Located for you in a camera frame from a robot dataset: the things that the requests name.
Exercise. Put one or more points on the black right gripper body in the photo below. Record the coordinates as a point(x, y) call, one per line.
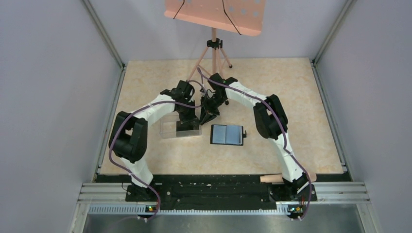
point(212, 105)

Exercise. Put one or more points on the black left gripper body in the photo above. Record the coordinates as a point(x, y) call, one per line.
point(186, 114)

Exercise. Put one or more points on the clear acrylic tray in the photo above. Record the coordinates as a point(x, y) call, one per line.
point(172, 127)

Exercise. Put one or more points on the black leather card holder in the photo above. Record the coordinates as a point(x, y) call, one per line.
point(233, 135)

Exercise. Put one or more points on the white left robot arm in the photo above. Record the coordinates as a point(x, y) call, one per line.
point(129, 137)

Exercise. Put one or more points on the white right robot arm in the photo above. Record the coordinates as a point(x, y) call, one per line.
point(270, 120)

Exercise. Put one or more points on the pink music stand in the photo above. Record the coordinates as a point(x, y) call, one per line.
point(243, 17)

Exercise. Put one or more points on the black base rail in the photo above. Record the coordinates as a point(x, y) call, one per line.
point(222, 194)

